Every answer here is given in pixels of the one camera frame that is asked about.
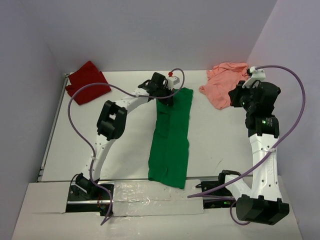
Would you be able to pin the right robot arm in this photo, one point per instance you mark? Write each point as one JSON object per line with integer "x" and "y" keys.
{"x": 262, "y": 202}

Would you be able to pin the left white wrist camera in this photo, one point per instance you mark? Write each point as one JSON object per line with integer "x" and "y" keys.
{"x": 171, "y": 81}

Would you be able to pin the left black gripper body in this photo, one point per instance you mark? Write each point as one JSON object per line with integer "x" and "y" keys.
{"x": 163, "y": 92}

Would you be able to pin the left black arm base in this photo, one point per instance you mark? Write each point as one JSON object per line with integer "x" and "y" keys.
{"x": 86, "y": 197}

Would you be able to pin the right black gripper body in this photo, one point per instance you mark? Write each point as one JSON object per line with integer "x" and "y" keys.
{"x": 244, "y": 97}

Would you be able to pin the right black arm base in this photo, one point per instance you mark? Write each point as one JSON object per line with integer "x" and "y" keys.
{"x": 221, "y": 198}

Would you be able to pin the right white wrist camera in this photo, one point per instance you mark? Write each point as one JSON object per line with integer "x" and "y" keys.
{"x": 254, "y": 74}

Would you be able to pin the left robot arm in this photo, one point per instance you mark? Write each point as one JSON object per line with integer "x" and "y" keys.
{"x": 112, "y": 122}

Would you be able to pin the green t-shirt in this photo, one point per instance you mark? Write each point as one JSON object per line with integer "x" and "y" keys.
{"x": 169, "y": 152}

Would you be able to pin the red folded t-shirt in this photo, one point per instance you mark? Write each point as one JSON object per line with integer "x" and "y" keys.
{"x": 86, "y": 75}

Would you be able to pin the salmon pink crumpled t-shirt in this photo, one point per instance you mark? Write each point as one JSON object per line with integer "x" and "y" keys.
{"x": 222, "y": 79}

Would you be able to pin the taped white cardboard panel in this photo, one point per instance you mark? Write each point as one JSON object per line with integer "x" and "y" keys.
{"x": 149, "y": 198}

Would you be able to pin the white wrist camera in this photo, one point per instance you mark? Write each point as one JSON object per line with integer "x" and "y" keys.
{"x": 171, "y": 81}
{"x": 254, "y": 74}

